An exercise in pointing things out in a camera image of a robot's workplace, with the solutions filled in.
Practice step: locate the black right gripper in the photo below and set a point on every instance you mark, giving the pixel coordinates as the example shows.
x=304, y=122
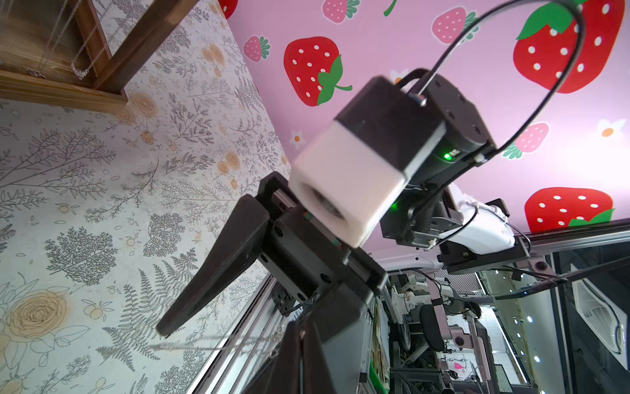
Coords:
x=305, y=258

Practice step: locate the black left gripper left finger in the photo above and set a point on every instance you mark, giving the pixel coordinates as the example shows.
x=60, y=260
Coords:
x=282, y=373

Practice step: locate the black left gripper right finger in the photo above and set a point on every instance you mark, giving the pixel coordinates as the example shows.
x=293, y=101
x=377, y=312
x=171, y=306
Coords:
x=335, y=343

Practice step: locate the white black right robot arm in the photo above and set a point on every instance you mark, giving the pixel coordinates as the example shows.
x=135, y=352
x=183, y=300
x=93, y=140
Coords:
x=431, y=211

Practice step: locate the wooden jewelry display stand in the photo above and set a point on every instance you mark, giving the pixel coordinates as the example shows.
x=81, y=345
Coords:
x=58, y=53

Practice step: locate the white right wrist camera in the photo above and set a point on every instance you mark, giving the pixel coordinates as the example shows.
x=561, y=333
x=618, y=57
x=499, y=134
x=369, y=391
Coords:
x=354, y=171

